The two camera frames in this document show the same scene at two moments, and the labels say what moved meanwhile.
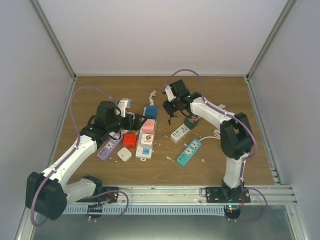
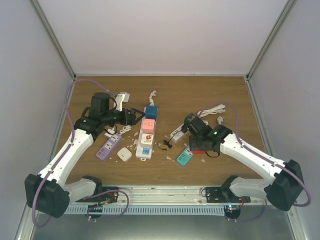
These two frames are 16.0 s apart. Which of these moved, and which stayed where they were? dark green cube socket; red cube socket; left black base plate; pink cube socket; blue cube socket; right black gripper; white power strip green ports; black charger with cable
Moved: black charger with cable; red cube socket; right black gripper
Stayed: white power strip green ports; blue cube socket; dark green cube socket; pink cube socket; left black base plate
